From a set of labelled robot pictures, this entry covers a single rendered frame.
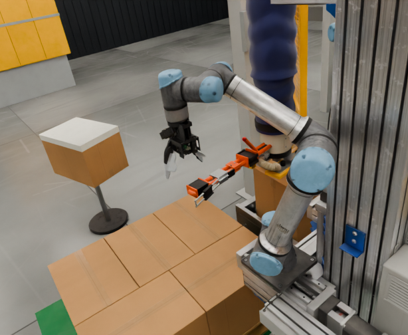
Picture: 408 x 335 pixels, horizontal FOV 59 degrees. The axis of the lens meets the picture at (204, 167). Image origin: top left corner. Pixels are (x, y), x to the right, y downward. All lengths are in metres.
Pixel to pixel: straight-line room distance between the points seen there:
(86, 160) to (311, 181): 2.26
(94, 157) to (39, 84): 5.97
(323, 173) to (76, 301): 1.71
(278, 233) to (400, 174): 0.40
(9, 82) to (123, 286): 7.01
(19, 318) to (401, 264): 2.70
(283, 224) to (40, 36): 8.02
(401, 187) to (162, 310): 1.40
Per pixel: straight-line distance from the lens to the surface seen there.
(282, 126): 1.15
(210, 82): 1.04
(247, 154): 1.90
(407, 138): 1.11
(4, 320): 3.32
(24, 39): 8.74
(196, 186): 1.67
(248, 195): 3.71
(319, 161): 1.01
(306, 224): 2.29
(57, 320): 3.08
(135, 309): 2.16
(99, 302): 2.27
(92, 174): 3.10
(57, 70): 8.99
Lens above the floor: 2.15
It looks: 30 degrees down
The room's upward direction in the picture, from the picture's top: 9 degrees counter-clockwise
